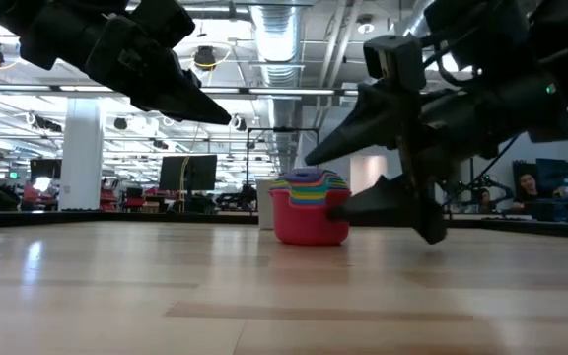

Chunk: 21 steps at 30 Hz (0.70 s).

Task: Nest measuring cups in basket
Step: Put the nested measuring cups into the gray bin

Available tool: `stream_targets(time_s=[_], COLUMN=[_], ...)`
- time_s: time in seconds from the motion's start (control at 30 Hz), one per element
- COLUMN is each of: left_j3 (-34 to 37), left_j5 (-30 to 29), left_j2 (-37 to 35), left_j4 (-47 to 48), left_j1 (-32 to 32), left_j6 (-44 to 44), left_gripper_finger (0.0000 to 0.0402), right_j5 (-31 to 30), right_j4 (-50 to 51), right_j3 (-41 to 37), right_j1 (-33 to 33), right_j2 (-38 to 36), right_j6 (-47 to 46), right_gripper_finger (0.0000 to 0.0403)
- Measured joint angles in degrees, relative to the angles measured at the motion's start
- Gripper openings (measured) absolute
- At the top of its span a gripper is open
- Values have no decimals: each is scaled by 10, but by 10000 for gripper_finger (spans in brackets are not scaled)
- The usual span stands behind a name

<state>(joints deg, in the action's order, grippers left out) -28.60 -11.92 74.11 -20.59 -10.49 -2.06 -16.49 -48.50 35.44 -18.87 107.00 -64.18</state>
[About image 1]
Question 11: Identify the red measuring cup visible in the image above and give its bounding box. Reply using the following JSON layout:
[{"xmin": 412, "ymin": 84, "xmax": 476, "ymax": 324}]
[{"xmin": 268, "ymin": 188, "xmax": 353, "ymax": 247}]

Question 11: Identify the small dark monitor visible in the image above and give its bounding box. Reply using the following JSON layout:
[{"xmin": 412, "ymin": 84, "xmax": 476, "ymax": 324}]
[{"xmin": 29, "ymin": 158, "xmax": 63, "ymax": 180}]

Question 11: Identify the person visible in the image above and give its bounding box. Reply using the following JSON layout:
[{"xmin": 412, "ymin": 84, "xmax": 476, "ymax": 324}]
[
  {"xmin": 475, "ymin": 187, "xmax": 496, "ymax": 214},
  {"xmin": 510, "ymin": 170, "xmax": 549, "ymax": 211}
]

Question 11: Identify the teal measuring cup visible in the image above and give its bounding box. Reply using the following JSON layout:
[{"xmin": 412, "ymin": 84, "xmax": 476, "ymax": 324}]
[{"xmin": 278, "ymin": 179, "xmax": 346, "ymax": 189}]

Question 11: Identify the blue-screen monitor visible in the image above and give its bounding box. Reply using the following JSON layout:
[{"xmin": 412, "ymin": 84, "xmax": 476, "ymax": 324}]
[{"xmin": 534, "ymin": 157, "xmax": 568, "ymax": 198}]

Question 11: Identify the large blue measuring cup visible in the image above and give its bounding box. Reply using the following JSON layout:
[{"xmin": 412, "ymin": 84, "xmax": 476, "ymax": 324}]
[{"xmin": 269, "ymin": 189, "xmax": 350, "ymax": 207}]

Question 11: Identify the green measuring cup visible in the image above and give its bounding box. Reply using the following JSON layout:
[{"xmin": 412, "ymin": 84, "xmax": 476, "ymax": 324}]
[{"xmin": 274, "ymin": 183, "xmax": 348, "ymax": 194}]

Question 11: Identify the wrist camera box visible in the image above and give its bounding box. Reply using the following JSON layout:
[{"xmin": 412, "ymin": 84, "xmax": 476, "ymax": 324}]
[
  {"xmin": 128, "ymin": 0, "xmax": 197, "ymax": 49},
  {"xmin": 361, "ymin": 33, "xmax": 428, "ymax": 93}
]

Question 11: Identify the orange measuring cup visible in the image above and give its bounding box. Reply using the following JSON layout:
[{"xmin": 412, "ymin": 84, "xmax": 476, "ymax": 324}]
[{"xmin": 283, "ymin": 176, "xmax": 343, "ymax": 184}]

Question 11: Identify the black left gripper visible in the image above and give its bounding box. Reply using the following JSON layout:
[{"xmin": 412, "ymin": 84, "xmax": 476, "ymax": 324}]
[{"xmin": 85, "ymin": 13, "xmax": 234, "ymax": 126}]

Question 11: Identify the yellow measuring cup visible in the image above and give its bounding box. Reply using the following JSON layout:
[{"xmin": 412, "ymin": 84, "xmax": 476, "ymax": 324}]
[{"xmin": 271, "ymin": 187, "xmax": 349, "ymax": 199}]

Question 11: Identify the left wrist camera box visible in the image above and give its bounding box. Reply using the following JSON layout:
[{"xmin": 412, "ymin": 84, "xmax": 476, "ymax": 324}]
[{"xmin": 128, "ymin": 0, "xmax": 197, "ymax": 49}]

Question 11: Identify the white building pillar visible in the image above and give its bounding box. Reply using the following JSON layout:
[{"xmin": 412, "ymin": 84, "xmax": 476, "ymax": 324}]
[{"xmin": 58, "ymin": 97, "xmax": 106, "ymax": 212}]

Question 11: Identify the black metal table frame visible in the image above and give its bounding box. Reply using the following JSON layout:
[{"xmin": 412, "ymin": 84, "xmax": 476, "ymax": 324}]
[{"xmin": 0, "ymin": 209, "xmax": 568, "ymax": 241}]

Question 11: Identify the small navy measuring cup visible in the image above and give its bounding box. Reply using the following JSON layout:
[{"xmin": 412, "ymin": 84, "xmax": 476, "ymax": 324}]
[{"xmin": 288, "ymin": 168, "xmax": 338, "ymax": 179}]

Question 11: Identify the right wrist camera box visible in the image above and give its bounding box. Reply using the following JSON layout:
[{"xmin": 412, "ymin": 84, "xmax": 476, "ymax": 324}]
[{"xmin": 361, "ymin": 33, "xmax": 428, "ymax": 93}]

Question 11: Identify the silver ribbed ventilation duct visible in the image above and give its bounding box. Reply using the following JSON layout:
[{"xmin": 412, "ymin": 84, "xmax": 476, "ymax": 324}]
[{"xmin": 251, "ymin": 0, "xmax": 301, "ymax": 174}]

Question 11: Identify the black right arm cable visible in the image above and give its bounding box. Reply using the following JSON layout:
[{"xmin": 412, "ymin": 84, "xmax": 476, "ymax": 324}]
[{"xmin": 460, "ymin": 134, "xmax": 521, "ymax": 199}]

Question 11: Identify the large dark monitor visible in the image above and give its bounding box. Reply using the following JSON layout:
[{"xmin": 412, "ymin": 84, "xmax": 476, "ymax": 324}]
[{"xmin": 158, "ymin": 154, "xmax": 219, "ymax": 193}]

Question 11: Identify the ceiling light strip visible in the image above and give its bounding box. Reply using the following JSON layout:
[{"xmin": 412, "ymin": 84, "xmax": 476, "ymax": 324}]
[
  {"xmin": 214, "ymin": 87, "xmax": 337, "ymax": 96},
  {"xmin": 0, "ymin": 84, "xmax": 103, "ymax": 94}
]

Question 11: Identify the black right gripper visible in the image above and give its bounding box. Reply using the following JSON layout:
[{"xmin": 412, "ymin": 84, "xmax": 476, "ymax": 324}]
[{"xmin": 305, "ymin": 81, "xmax": 527, "ymax": 247}]

